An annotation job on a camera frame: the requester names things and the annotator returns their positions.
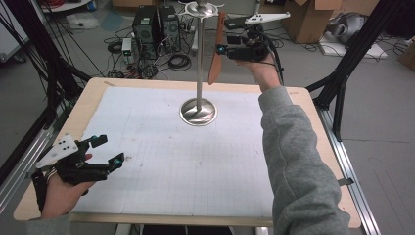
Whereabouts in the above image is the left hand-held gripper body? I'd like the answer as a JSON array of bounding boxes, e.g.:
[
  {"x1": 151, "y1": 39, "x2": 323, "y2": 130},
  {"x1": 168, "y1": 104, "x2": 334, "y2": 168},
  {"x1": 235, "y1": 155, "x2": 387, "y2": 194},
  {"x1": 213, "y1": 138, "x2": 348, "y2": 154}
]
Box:
[{"x1": 35, "y1": 132, "x2": 110, "y2": 186}]

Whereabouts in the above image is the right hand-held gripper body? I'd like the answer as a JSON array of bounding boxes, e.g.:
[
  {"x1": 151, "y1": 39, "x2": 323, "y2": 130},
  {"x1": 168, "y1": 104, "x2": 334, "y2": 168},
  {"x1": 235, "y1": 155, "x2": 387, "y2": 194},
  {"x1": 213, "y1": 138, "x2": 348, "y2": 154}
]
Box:
[{"x1": 224, "y1": 11, "x2": 292, "y2": 63}]

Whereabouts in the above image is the wooden spatula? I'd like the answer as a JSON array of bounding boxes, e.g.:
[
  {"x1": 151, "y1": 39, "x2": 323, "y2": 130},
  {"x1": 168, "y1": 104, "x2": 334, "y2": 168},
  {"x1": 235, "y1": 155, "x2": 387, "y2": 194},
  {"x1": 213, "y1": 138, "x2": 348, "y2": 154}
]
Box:
[{"x1": 207, "y1": 11, "x2": 227, "y2": 86}]

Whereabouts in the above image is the metal stand with hooks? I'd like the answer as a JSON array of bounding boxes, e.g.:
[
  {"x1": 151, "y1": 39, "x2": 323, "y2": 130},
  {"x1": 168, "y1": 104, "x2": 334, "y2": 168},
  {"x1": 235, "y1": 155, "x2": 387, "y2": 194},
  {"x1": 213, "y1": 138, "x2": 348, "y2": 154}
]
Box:
[{"x1": 177, "y1": 0, "x2": 226, "y2": 127}]

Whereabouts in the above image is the person's right hand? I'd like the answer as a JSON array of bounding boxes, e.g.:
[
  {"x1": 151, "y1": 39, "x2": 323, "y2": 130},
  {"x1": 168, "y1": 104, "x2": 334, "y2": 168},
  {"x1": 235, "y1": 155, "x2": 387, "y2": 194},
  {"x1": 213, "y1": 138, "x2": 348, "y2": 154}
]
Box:
[{"x1": 235, "y1": 53, "x2": 283, "y2": 95}]

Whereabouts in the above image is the person's left hand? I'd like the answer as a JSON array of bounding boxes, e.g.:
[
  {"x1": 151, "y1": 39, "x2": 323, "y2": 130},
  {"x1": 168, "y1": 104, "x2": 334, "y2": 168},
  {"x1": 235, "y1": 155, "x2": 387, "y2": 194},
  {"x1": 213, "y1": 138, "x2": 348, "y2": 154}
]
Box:
[{"x1": 39, "y1": 173, "x2": 98, "y2": 220}]

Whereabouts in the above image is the white grid paper mat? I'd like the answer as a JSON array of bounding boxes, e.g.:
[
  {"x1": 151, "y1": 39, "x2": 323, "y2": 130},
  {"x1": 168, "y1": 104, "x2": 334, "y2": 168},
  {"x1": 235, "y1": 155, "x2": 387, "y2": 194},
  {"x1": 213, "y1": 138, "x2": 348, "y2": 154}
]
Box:
[{"x1": 69, "y1": 86, "x2": 275, "y2": 219}]

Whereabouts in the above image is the black computer tower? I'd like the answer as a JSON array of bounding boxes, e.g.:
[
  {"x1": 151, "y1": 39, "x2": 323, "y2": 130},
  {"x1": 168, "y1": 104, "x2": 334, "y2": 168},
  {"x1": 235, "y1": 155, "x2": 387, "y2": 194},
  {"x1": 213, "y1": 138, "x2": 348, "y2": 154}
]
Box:
[
  {"x1": 131, "y1": 5, "x2": 161, "y2": 60},
  {"x1": 158, "y1": 5, "x2": 182, "y2": 53}
]

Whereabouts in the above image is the large open cardboard box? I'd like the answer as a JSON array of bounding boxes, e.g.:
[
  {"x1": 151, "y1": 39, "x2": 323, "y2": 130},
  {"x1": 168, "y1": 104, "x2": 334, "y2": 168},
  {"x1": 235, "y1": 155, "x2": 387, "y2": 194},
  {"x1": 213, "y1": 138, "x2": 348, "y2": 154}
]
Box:
[{"x1": 282, "y1": 0, "x2": 342, "y2": 45}]

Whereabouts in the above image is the white power adapter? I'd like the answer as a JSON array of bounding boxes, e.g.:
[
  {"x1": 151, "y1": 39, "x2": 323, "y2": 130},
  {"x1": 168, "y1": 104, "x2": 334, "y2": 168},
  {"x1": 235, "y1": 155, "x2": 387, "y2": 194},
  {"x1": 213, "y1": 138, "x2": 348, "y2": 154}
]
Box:
[{"x1": 120, "y1": 37, "x2": 133, "y2": 57}]

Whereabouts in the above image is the grey and black device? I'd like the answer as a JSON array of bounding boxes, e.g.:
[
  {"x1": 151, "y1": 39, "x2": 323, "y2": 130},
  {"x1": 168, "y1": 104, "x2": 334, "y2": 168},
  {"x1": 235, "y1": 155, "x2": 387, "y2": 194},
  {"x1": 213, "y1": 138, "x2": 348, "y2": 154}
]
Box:
[{"x1": 326, "y1": 12, "x2": 368, "y2": 45}]

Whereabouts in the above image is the white foam board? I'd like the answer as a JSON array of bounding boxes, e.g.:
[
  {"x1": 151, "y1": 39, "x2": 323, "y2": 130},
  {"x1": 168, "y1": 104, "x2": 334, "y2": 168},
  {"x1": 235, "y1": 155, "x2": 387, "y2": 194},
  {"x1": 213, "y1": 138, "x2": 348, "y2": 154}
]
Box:
[{"x1": 317, "y1": 32, "x2": 390, "y2": 61}]

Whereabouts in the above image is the small cardboard box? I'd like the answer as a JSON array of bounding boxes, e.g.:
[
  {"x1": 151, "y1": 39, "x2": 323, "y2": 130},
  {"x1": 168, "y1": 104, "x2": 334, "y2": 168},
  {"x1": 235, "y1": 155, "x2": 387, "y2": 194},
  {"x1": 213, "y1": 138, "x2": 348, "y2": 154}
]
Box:
[{"x1": 397, "y1": 37, "x2": 415, "y2": 72}]

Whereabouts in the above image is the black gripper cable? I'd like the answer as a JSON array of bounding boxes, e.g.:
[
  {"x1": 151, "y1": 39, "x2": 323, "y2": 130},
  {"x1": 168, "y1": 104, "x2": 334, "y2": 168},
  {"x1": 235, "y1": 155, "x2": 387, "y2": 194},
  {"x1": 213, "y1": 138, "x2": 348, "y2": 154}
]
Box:
[{"x1": 257, "y1": 30, "x2": 285, "y2": 86}]

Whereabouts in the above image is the black wrist strap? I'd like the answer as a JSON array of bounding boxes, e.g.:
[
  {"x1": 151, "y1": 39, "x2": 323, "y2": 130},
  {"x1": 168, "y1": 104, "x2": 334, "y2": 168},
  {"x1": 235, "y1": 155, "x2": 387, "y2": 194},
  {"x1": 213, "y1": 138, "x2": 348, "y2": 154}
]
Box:
[{"x1": 31, "y1": 169, "x2": 48, "y2": 212}]

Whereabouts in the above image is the black cable coil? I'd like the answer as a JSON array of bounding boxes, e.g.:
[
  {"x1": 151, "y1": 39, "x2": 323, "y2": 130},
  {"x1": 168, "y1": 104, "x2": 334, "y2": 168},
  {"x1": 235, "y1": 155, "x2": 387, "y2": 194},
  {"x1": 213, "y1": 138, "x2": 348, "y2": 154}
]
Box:
[{"x1": 166, "y1": 53, "x2": 193, "y2": 72}]

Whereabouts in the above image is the aluminium rail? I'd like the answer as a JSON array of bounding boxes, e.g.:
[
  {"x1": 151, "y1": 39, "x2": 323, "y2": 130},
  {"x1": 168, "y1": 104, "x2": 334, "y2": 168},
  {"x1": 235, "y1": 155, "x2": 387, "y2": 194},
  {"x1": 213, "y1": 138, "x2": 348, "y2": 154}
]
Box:
[
  {"x1": 0, "y1": 125, "x2": 58, "y2": 214},
  {"x1": 315, "y1": 106, "x2": 382, "y2": 235}
]

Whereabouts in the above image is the black metal frame strut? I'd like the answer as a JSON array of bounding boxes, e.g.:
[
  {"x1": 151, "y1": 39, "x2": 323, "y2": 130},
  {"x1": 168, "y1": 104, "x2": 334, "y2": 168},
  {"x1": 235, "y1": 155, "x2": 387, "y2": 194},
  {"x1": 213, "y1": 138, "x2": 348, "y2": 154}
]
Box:
[
  {"x1": 306, "y1": 0, "x2": 407, "y2": 143},
  {"x1": 0, "y1": 0, "x2": 94, "y2": 185}
]

